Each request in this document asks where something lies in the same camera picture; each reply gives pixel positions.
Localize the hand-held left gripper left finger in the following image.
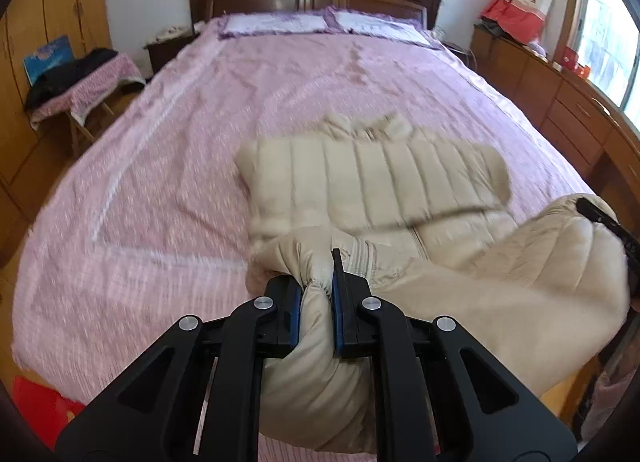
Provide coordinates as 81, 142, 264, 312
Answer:
55, 275, 304, 462

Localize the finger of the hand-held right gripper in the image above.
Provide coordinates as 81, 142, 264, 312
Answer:
575, 195, 640, 264

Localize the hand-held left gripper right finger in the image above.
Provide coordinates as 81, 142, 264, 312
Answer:
330, 248, 578, 462

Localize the beige down jacket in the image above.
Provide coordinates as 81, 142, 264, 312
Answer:
235, 112, 633, 455

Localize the wooden dresser cabinet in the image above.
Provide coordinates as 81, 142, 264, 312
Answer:
471, 25, 640, 225

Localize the window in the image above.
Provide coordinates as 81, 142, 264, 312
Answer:
574, 0, 640, 120

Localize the pink floral bedspread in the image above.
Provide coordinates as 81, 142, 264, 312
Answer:
10, 17, 601, 462

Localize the red plastic stool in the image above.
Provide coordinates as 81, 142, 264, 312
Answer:
10, 374, 87, 451

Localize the wooden chair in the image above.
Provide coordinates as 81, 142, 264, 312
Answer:
64, 92, 122, 159

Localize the white purple ruffled pillow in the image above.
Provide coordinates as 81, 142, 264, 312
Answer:
326, 6, 442, 49
217, 11, 335, 41

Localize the dark wooden nightstand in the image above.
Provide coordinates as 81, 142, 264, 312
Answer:
144, 25, 199, 76

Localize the patterned cloth on nightstand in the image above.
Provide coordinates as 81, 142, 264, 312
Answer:
152, 26, 192, 42

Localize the black clothing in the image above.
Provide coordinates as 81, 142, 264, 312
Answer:
25, 47, 119, 112

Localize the blue book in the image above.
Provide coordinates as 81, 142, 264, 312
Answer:
22, 35, 77, 91

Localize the light wooden wardrobe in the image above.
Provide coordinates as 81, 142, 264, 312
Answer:
0, 0, 114, 223

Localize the white cable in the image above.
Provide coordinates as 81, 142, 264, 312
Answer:
439, 26, 482, 64

